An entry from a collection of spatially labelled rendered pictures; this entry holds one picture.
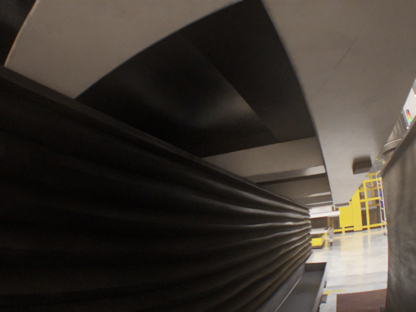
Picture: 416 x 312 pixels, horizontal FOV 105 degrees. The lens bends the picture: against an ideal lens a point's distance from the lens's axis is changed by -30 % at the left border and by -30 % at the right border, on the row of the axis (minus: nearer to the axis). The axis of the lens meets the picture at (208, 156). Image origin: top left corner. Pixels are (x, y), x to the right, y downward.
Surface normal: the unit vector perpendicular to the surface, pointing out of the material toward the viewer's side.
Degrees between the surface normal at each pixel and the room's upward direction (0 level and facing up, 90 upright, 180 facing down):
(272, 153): 90
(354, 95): 180
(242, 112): 180
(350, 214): 90
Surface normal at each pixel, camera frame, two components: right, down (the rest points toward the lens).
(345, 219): -0.53, -0.26
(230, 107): 0.00, 0.95
